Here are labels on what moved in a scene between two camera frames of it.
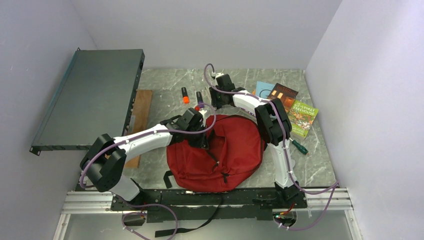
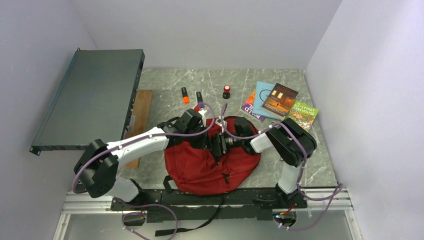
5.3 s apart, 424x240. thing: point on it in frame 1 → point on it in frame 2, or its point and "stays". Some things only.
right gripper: [215, 102] → [219, 144]
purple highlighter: [200, 99] stays
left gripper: [202, 143] stays
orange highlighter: [185, 95] stays
